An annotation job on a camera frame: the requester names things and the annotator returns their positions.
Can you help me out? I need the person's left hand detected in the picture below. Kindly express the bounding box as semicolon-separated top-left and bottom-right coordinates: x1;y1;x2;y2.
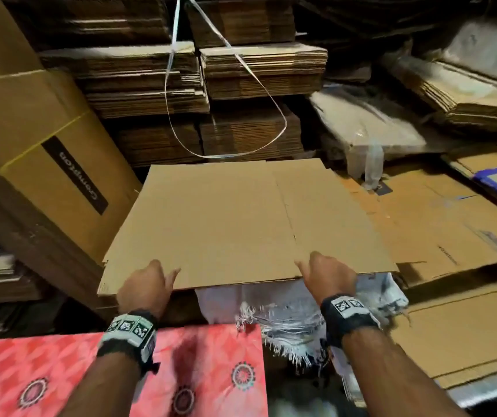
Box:
115;259;182;322

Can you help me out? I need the person's right hand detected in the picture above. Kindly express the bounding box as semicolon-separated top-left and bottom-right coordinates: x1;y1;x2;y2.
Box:
295;251;360;308

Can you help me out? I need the large cardboard box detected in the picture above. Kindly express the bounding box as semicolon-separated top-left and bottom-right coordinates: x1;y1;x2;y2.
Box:
97;158;400;297

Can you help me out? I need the low pile of cardboard sheets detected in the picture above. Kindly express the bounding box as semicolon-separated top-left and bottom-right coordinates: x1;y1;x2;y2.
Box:
388;277;497;405

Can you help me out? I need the yellow-tied cardboard bundle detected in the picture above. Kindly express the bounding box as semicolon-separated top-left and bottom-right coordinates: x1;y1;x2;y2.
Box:
0;67;142;313

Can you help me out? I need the wall of cardboard stacks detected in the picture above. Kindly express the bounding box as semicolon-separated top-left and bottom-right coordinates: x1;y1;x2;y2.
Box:
0;0;497;339

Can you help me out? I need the person's right forearm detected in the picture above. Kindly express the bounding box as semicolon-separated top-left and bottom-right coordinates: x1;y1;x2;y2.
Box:
342;325;471;417

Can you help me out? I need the person's left forearm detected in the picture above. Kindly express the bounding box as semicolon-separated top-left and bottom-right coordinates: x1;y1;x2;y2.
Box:
57;353;141;417

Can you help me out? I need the white woven sack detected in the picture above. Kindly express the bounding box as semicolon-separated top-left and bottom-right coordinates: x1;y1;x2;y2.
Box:
195;273;410;370

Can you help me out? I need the red patterned table cloth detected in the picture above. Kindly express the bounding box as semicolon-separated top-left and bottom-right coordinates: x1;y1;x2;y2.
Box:
0;323;269;417

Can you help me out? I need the white plastic sack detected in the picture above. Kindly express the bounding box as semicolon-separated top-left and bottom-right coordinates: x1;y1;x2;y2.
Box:
309;82;427;192

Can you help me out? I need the black right wrist strap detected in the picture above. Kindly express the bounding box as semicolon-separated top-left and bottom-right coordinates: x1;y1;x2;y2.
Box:
320;293;382;350

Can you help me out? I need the black wrist strap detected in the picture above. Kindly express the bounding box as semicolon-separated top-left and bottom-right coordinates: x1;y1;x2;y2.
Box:
96;309;161;376
320;293;382;350

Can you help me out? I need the black left wrist strap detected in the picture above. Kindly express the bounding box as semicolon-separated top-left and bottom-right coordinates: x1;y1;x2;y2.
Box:
96;309;161;376

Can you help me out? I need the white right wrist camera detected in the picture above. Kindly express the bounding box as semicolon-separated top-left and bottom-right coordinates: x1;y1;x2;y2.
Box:
327;345;356;381

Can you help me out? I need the white plastic strap loop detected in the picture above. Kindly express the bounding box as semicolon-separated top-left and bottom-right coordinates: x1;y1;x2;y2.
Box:
163;0;290;162

